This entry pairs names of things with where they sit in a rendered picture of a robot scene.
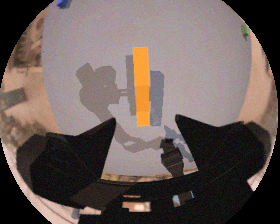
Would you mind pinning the orange bar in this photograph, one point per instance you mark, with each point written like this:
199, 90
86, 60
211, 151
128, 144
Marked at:
141, 69

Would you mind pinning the blue rectangular block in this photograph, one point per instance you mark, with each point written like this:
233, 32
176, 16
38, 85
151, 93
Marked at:
61, 3

